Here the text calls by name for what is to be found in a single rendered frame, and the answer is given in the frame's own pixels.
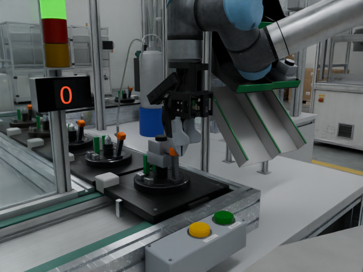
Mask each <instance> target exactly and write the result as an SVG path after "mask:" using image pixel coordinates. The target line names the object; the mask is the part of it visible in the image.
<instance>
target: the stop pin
mask: <svg viewBox="0 0 363 272"><path fill-rule="evenodd" d="M116 216H117V217H122V216H123V201H122V200H121V199H117V200H116Z"/></svg>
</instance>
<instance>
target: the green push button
mask: <svg viewBox="0 0 363 272"><path fill-rule="evenodd" d="M233 219H234V216H233V214H232V213H230V212H228V211H223V210H222V211H218V212H216V213H215V214H214V220H215V222H217V223H220V224H229V223H232V222H233Z"/></svg>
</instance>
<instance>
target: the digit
mask: <svg viewBox="0 0 363 272"><path fill-rule="evenodd" d="M53 83H54V89H55V101H56V108H65V107H74V106H77V97H76V83H75V79H66V80H54V81H53Z"/></svg>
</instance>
